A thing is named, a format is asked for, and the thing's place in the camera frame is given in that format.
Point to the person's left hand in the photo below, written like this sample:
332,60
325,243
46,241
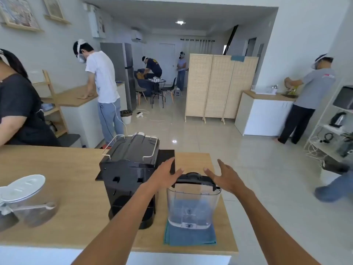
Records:
162,178

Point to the person's right hand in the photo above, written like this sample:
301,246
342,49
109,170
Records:
230,179

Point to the person's right thumb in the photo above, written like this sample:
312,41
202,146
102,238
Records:
210,173

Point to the person's left thumb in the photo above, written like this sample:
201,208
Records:
178,172

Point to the person's right forearm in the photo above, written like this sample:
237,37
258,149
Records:
273,231

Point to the person's left forearm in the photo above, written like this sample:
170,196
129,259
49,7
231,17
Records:
118,229

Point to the clear water tank black lid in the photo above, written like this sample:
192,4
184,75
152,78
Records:
193,204

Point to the black coffee machine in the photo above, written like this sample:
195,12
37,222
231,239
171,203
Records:
126,173

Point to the blue folded cloth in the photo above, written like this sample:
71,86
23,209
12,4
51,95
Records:
190,236

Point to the white power strip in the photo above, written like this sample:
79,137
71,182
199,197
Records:
139,115

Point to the white trash bin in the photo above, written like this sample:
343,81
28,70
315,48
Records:
126,117

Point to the white sink cabinet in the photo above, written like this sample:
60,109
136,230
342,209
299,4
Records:
262,115

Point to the white step stool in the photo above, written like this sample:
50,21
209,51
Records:
178,92

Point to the dark chair wooden legs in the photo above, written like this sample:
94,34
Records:
169,88
140,91

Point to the wicker folding screen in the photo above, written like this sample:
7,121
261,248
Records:
217,88

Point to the round black table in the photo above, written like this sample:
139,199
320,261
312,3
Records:
157,85

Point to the white dish rack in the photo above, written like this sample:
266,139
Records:
263,90

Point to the white cabinet wooden top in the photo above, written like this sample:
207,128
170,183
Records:
82,118

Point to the white door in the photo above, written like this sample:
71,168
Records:
166,60

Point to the teal cloth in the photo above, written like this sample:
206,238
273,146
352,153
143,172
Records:
237,58

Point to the grey refrigerator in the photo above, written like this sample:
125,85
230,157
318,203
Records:
121,63

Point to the white curtain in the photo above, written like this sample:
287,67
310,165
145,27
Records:
197,46

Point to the wooden ladder shelf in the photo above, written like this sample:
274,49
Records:
53,113

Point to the black electric kettle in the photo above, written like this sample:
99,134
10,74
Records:
338,120

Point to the white air conditioner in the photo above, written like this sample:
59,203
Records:
137,36

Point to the round ceiling lamp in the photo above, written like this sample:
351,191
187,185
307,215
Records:
180,22

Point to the clear plastic scoop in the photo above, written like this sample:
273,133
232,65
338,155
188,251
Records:
33,206

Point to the clear jar with white lid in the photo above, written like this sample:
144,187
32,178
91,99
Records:
30,195

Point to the black microwave oven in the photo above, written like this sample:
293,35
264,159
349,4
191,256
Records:
344,97

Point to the small framed picture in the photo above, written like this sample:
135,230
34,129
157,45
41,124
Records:
55,9

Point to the large framed picture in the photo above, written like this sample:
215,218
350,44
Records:
19,12

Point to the white wall heater box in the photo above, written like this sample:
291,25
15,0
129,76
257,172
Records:
94,22

